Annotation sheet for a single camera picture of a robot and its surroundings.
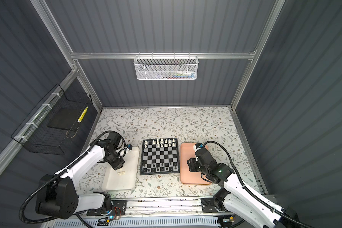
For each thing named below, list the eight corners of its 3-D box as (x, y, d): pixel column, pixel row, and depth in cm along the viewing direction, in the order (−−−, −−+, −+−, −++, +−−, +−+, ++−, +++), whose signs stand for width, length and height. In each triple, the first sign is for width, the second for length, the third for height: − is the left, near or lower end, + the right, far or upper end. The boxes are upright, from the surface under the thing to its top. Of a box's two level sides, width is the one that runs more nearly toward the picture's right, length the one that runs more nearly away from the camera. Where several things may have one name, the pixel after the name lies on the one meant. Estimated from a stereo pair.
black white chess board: (138, 174, 87) (137, 172, 84) (144, 140, 102) (143, 138, 100) (179, 174, 87) (179, 172, 84) (178, 140, 102) (178, 138, 100)
